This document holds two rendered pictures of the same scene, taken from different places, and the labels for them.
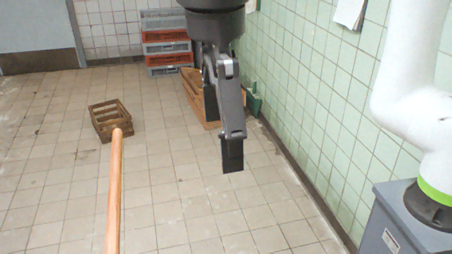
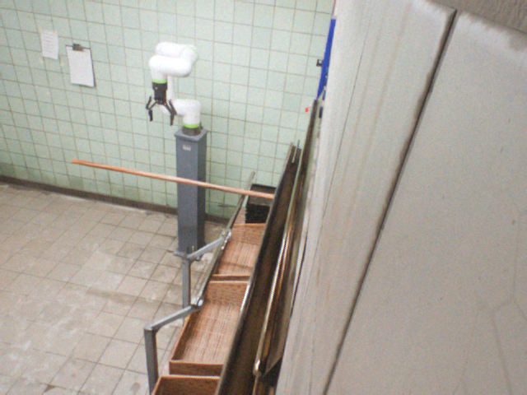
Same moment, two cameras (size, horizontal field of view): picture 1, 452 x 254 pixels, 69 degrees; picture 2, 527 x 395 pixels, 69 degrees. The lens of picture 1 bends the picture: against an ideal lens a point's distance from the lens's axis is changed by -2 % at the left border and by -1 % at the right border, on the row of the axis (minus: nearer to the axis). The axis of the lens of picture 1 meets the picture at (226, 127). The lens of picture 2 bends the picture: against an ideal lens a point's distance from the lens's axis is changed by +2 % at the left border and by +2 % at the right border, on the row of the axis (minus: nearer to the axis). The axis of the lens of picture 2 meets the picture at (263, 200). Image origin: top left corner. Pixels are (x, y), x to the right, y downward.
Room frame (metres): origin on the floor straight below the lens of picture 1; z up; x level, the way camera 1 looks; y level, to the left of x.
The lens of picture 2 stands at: (-1.03, 1.86, 2.40)
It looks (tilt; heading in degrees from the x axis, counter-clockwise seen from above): 33 degrees down; 291
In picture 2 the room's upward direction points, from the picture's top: 7 degrees clockwise
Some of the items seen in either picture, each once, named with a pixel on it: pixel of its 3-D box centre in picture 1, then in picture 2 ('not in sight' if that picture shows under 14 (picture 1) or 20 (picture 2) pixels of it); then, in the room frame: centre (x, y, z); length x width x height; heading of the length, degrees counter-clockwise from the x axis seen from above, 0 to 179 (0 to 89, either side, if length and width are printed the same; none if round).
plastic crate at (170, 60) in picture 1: (168, 54); not in sight; (4.18, 0.76, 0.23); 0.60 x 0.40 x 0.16; 105
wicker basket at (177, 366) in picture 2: not in sight; (230, 327); (-0.46, 0.64, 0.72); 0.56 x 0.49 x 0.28; 105
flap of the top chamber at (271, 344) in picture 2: not in sight; (314, 152); (-0.72, 0.56, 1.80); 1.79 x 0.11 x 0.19; 105
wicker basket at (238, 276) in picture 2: not in sight; (252, 255); (-0.31, 0.06, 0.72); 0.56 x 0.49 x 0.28; 104
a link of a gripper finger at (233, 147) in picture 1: (235, 144); not in sight; (0.35, -0.01, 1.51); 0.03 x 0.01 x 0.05; 13
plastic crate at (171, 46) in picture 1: (166, 42); not in sight; (4.18, 0.77, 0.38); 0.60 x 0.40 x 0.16; 103
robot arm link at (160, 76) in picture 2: not in sight; (160, 68); (0.41, 0.02, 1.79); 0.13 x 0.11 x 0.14; 28
